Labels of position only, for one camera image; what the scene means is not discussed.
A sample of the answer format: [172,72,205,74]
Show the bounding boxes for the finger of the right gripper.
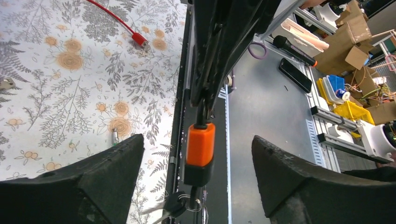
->
[190,0,232,107]
[205,0,281,111]

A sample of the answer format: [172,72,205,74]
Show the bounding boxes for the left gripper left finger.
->
[0,134,144,224]

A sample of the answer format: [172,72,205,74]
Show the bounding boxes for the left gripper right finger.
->
[251,135,396,224]

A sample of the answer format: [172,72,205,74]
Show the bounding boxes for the orange black padlock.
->
[183,99,216,187]

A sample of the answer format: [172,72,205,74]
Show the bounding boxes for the black microphone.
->
[273,35,318,67]

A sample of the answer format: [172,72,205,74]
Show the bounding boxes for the black smartphone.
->
[278,58,312,93]

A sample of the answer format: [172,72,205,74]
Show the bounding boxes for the yellow plastic basket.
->
[332,101,375,125]

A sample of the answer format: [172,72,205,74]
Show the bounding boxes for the cardboard boxes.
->
[315,0,396,125]

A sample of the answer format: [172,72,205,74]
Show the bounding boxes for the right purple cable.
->
[247,42,268,60]

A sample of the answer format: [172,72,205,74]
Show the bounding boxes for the green cable lock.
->
[112,127,120,146]

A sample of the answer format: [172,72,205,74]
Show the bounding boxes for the red cable with plug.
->
[86,0,152,52]

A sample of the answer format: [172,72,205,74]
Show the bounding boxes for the black mounting base plate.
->
[164,5,231,224]

